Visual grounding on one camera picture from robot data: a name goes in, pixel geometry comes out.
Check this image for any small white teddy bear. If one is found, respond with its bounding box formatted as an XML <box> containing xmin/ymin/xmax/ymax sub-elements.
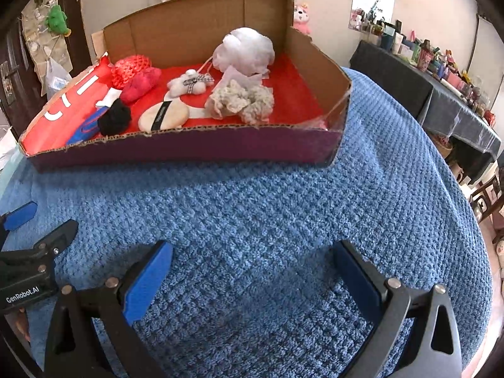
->
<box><xmin>166</xmin><ymin>69</ymin><xmax>215</xmax><ymax>97</ymax></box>

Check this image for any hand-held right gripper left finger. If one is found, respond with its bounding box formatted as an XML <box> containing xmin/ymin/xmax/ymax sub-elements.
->
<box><xmin>43</xmin><ymin>239</ymin><xmax>174</xmax><ymax>378</ymax></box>

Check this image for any beige powder puff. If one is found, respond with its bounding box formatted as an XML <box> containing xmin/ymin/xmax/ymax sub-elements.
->
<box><xmin>138</xmin><ymin>100</ymin><xmax>190</xmax><ymax>131</ymax></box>

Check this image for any blue foam block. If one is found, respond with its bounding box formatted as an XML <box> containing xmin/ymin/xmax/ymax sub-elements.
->
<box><xmin>66</xmin><ymin>114</ymin><xmax>104</xmax><ymax>146</ymax></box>

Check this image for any beige hanging organizer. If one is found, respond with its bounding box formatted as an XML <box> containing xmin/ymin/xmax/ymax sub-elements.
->
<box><xmin>20</xmin><ymin>0</ymin><xmax>73</xmax><ymax>87</ymax></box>

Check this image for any white mesh bath loofah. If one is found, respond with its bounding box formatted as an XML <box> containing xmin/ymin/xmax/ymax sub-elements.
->
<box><xmin>201</xmin><ymin>27</ymin><xmax>275</xmax><ymax>77</ymax></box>

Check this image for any light blue bedsheet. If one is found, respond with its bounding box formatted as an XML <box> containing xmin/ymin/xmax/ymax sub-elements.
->
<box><xmin>0</xmin><ymin>142</ymin><xmax>28</xmax><ymax>198</ymax></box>

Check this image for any red knitted scrunchie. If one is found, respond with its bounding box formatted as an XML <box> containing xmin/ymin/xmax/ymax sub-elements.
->
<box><xmin>120</xmin><ymin>67</ymin><xmax>163</xmax><ymax>105</ymax></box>

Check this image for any table with grey cloth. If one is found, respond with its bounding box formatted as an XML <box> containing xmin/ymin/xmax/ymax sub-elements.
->
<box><xmin>350</xmin><ymin>39</ymin><xmax>501</xmax><ymax>184</ymax></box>

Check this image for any cream crocheted scrunchie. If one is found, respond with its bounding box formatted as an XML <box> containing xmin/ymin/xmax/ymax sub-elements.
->
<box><xmin>205</xmin><ymin>79</ymin><xmax>275</xmax><ymax>124</ymax></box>

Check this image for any white cabinet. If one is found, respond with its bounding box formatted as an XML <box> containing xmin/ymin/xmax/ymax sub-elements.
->
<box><xmin>468</xmin><ymin>12</ymin><xmax>504</xmax><ymax>99</ymax></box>

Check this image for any red mesh bath loofah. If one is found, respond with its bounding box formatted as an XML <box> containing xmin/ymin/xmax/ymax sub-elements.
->
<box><xmin>111</xmin><ymin>55</ymin><xmax>152</xmax><ymax>89</ymax></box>

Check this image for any dark brown wooden door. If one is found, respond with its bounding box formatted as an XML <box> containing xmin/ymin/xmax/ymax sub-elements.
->
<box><xmin>0</xmin><ymin>0</ymin><xmax>99</xmax><ymax>123</ymax></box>

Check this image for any green plush toy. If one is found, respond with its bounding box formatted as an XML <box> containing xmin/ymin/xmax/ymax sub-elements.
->
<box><xmin>46</xmin><ymin>4</ymin><xmax>72</xmax><ymax>37</ymax></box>

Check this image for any black fluffy pom-pom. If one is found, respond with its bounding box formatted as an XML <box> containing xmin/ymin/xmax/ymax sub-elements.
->
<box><xmin>97</xmin><ymin>99</ymin><xmax>132</xmax><ymax>135</ymax></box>

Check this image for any blue knitted blanket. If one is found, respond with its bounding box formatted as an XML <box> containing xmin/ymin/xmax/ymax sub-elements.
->
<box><xmin>0</xmin><ymin>67</ymin><xmax>493</xmax><ymax>378</ymax></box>

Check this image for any pink plush toy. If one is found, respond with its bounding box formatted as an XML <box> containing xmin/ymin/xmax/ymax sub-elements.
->
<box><xmin>292</xmin><ymin>2</ymin><xmax>312</xmax><ymax>35</ymax></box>

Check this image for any wooden chair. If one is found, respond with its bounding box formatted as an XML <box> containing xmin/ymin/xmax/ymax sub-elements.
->
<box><xmin>468</xmin><ymin>173</ymin><xmax>504</xmax><ymax>245</ymax></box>

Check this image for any row of bottles and jars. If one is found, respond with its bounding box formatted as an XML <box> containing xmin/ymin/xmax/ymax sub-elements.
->
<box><xmin>350</xmin><ymin>8</ymin><xmax>497</xmax><ymax>127</ymax></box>

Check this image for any clear plastic bag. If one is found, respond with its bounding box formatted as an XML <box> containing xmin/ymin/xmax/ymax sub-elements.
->
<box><xmin>44</xmin><ymin>57</ymin><xmax>73</xmax><ymax>99</ymax></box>

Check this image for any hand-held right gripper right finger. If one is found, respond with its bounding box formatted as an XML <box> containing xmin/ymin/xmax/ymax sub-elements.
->
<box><xmin>333</xmin><ymin>239</ymin><xmax>462</xmax><ymax>378</ymax></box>

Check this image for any cardboard box with red lining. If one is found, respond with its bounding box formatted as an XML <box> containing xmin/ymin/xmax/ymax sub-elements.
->
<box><xmin>18</xmin><ymin>0</ymin><xmax>352</xmax><ymax>173</ymax></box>

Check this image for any metal door handle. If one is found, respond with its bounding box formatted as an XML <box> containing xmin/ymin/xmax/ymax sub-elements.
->
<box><xmin>0</xmin><ymin>61</ymin><xmax>18</xmax><ymax>105</ymax></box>

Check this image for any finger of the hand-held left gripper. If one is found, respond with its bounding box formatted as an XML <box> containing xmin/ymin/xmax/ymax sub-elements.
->
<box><xmin>0</xmin><ymin>201</ymin><xmax>39</xmax><ymax>231</ymax></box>
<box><xmin>0</xmin><ymin>218</ymin><xmax>79</xmax><ymax>282</ymax></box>

